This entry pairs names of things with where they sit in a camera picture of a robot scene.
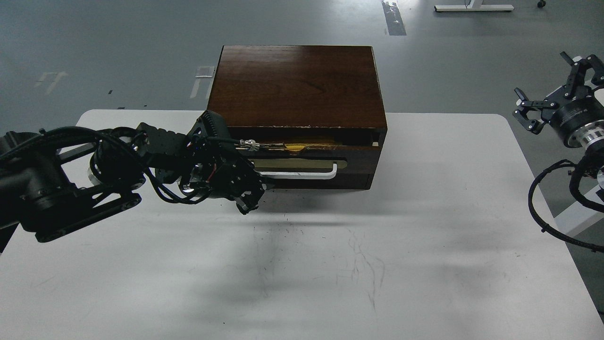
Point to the white table leg base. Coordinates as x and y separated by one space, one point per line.
474 6

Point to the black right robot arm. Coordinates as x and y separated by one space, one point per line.
590 165

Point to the white side table frame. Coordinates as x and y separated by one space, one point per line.
576 219

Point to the dark wooden cabinet box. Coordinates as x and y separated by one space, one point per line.
301 94

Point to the yellow corn cob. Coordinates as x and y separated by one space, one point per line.
296 148

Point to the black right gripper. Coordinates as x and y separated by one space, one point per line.
577 119

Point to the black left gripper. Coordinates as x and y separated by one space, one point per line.
204 161

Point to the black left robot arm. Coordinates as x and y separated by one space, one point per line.
53 183

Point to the wooden drawer with white handle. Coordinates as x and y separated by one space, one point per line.
274 162

